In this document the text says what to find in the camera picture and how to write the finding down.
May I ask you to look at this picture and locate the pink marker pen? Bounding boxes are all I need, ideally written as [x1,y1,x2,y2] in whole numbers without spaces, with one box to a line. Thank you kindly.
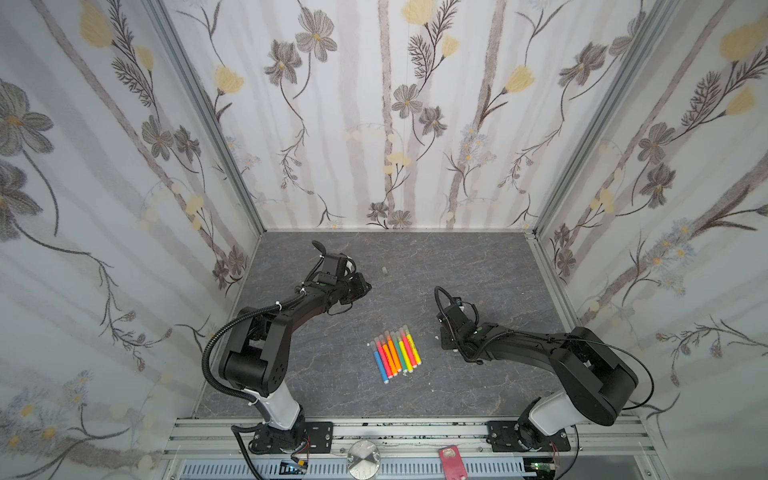
[398,329,418,372]

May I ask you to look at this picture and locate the black corrugated cable conduit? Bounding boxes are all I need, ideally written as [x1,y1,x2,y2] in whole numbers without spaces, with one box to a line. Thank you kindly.
[200,302,283,404]

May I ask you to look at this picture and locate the lime green marker pen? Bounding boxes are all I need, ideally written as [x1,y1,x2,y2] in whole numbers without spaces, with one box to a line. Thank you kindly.
[390,332,413,373]

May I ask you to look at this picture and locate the aluminium mounting rail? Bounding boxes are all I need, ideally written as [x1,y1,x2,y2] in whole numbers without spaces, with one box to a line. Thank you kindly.
[161,416,669,479]

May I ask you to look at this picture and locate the white slotted cable duct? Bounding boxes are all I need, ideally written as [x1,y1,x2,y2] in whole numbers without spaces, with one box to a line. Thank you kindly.
[177,457,536,479]

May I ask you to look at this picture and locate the light blue marker pen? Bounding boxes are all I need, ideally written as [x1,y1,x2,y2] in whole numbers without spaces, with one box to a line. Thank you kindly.
[371,342,389,384]

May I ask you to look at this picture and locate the red marker pen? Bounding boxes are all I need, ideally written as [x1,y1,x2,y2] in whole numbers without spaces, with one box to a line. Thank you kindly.
[374,337,393,380]

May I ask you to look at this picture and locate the dark orange marker pen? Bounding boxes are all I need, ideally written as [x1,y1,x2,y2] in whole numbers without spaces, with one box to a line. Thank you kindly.
[378,335,398,377]

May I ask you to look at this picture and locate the yellow marker pen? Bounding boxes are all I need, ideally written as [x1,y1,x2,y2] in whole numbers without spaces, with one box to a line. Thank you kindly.
[402,325,422,368]

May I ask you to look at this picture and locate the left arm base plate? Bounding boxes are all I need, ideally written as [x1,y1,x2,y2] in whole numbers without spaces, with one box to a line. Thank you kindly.
[248,421,334,455]

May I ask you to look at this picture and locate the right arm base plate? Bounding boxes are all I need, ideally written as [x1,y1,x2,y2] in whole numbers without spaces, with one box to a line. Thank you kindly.
[486,420,572,453]

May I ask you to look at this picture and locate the pink rectangular tag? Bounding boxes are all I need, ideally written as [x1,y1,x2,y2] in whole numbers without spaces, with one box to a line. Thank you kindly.
[439,446,468,480]

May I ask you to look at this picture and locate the round silver metal knob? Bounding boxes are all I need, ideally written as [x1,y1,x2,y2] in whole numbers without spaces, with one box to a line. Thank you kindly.
[346,439,381,480]

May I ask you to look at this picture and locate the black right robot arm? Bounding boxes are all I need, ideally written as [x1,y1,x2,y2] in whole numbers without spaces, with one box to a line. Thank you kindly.
[437,299,639,450]

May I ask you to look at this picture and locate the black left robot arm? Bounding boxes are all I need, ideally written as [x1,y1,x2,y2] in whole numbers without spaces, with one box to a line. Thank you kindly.
[201,252,372,431]

